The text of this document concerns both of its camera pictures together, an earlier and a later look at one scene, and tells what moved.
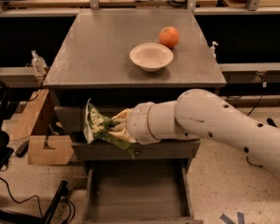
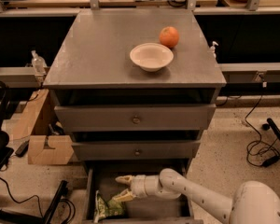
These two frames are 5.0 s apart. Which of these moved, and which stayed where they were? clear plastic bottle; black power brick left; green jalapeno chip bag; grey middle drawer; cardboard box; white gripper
Moved: white gripper; green jalapeno chip bag
Stayed: clear plastic bottle; cardboard box; grey middle drawer; black power brick left
